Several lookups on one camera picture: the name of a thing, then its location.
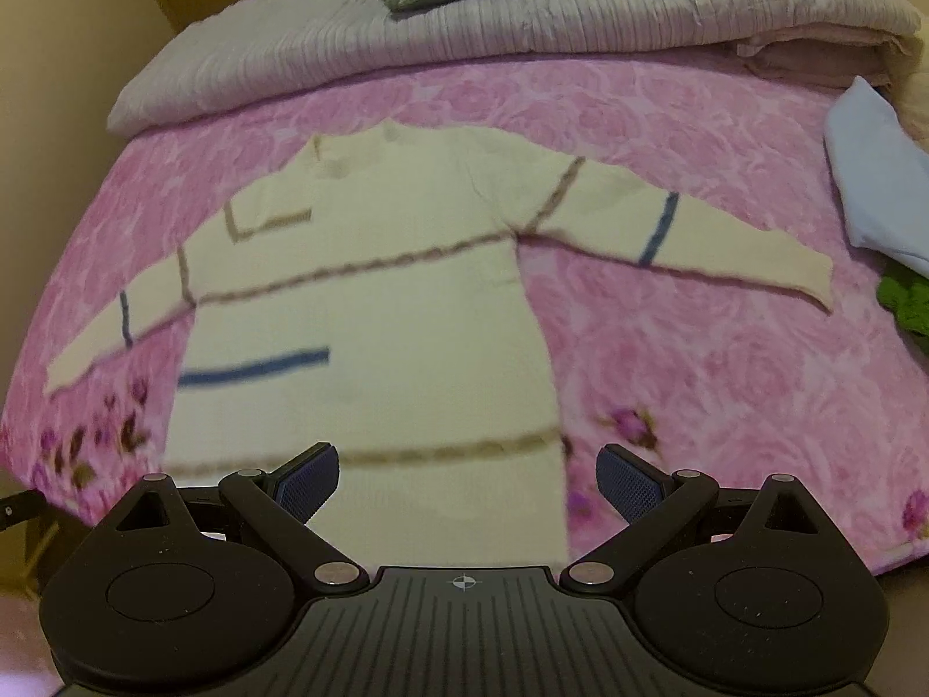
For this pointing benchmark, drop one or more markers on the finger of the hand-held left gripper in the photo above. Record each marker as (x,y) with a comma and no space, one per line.
(18,512)

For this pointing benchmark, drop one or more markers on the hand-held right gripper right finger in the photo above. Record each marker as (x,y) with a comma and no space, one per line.
(631,483)

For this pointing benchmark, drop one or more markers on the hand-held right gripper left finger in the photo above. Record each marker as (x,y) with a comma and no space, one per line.
(308,479)

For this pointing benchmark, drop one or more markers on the cream striped sweater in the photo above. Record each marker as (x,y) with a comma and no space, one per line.
(406,305)

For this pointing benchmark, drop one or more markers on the pink floral blanket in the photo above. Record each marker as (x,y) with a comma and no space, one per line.
(689,341)

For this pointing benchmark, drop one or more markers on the green knit sweater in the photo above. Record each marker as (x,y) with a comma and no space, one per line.
(907,301)

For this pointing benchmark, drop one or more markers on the light blue garment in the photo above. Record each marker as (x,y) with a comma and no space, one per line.
(878,181)

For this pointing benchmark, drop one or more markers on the grey striped duvet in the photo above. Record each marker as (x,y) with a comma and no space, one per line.
(508,36)

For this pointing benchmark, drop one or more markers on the dusty pink folded blanket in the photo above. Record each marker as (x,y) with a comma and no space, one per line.
(813,51)

